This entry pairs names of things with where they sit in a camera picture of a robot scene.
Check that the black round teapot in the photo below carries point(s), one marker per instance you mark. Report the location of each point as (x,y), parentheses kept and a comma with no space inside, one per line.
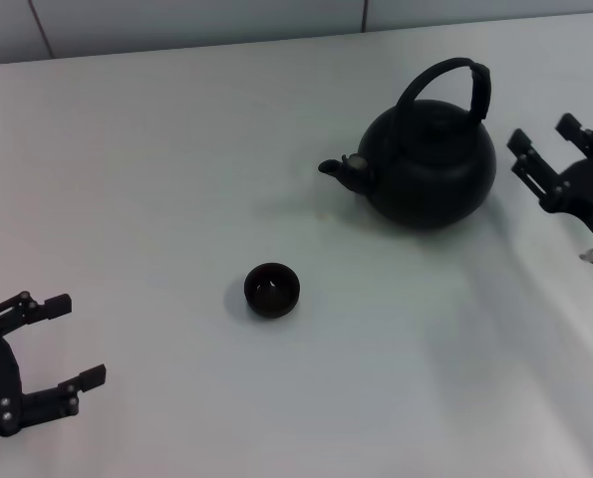
(425,169)

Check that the small dark teacup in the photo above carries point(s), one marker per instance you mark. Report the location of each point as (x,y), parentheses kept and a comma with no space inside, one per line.
(272,294)

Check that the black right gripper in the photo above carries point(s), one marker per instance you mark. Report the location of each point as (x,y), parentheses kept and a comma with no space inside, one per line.
(590,189)

